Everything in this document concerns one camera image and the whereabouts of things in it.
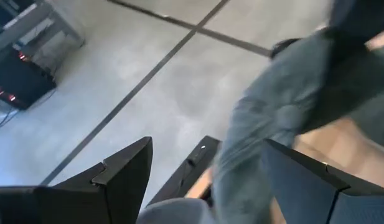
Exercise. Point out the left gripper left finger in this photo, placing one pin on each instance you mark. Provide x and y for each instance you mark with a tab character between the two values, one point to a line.
86	202

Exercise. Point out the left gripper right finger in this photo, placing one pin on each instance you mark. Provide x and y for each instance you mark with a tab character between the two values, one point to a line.
319	199

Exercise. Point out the grey metal table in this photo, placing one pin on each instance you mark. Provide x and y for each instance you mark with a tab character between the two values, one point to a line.
30	21

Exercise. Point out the black computer red lights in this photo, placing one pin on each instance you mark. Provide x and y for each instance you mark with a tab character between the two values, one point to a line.
20	84

